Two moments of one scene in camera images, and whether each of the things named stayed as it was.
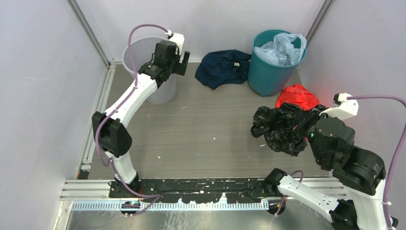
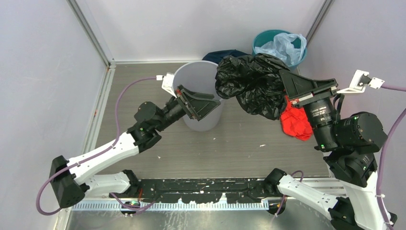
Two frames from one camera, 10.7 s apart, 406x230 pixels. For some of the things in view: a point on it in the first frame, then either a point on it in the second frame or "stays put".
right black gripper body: [304, 125] → [319, 89]
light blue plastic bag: [286, 49] stays put
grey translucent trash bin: [142, 49] → [198, 77]
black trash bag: [277, 124] → [255, 81]
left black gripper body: [174, 63] → [189, 108]
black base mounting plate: [202, 190] stays put
